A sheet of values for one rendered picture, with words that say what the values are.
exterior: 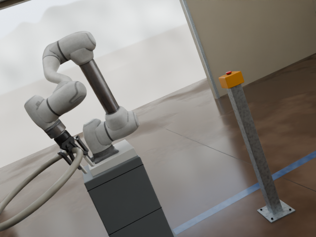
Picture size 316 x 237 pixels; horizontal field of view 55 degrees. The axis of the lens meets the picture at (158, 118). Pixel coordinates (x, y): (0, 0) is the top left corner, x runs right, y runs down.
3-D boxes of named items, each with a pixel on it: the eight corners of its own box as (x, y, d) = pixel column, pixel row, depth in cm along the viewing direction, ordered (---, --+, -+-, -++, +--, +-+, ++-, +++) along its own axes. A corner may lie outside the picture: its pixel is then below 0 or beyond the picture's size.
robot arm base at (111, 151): (87, 161, 222) (83, 154, 221) (114, 146, 228) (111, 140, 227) (90, 167, 205) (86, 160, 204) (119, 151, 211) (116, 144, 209)
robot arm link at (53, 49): (35, 57, 174) (57, 48, 172) (39, 43, 187) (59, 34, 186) (49, 75, 182) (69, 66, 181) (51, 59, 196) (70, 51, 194)
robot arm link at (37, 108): (38, 134, 140) (60, 120, 137) (15, 108, 136) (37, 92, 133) (47, 125, 150) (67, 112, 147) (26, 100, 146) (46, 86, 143)
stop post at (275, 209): (296, 211, 217) (249, 67, 195) (271, 223, 214) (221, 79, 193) (279, 200, 236) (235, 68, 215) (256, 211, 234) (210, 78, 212)
